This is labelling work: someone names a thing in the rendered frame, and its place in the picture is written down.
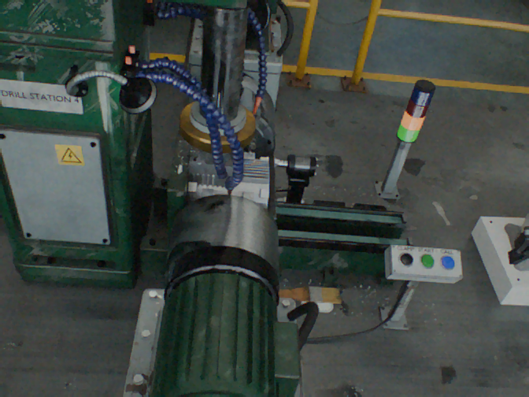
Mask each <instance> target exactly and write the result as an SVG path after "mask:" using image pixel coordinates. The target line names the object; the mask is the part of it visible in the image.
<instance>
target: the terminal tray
mask: <svg viewBox="0 0 529 397"><path fill-rule="evenodd" d="M230 154H231V153H229V154H228V153H227V154H223V155H224V164H225V167H226V171H227V173H228V176H232V173H233V172H232V169H233V162H232V160H230V161H229V159H230V158H231V157H230ZM202 158H204V159H202ZM203 160H204V161H203ZM227 160H228V161H229V162H228V161H227ZM226 179H227V178H225V179H219V178H218V176H217V174H216V169H215V166H214V162H213V153H207V152H204V151H202V152H201V150H200V154H199V155H198V158H196V161H193V158H192V157H191V156H190V161H189V181H190V182H198V186H199V184H201V185H202V187H203V186H204V185H206V187H209V185H212V187H214V186H216V187H219V186H221V188H224V187H225V180H226Z"/></svg>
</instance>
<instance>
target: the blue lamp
mask: <svg viewBox="0 0 529 397"><path fill-rule="evenodd" d="M434 93H435V92H434V91H433V92H424V91H420V90H418V88H417V87H416V85H415V86H414V88H413V91H412V95H411V100H412V101H413V103H415V104H417V105H419V106H428V105H430V103H431V99H432V97H433V94H434Z"/></svg>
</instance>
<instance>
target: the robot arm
mask: <svg viewBox="0 0 529 397"><path fill-rule="evenodd" d="M505 231H506V233H507V234H508V238H509V242H510V246H511V249H512V250H511V251H509V252H508V256H509V264H510V265H513V267H514V268H515V269H517V270H519V271H521V272H523V271H529V211H528V213H527V216H526V218H525V220H524V223H523V226H519V225H514V224H507V225H506V226H505Z"/></svg>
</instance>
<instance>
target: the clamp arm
mask: <svg viewBox="0 0 529 397"><path fill-rule="evenodd" d="M268 158H269V160H268V163H269V164H268V165H269V187H268V189H269V196H268V212H269V213H270V214H271V215H272V216H273V218H274V219H275V221H276V220H277V209H276V180H275V166H278V165H275V164H278V162H277V161H278V160H275V155H274V154H268Z"/></svg>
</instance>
